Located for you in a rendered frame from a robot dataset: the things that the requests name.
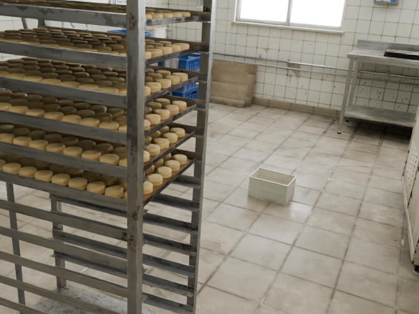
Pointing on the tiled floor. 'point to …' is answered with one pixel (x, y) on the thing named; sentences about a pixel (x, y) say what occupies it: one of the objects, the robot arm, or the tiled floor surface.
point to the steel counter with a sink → (366, 55)
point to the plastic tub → (271, 185)
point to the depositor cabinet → (412, 194)
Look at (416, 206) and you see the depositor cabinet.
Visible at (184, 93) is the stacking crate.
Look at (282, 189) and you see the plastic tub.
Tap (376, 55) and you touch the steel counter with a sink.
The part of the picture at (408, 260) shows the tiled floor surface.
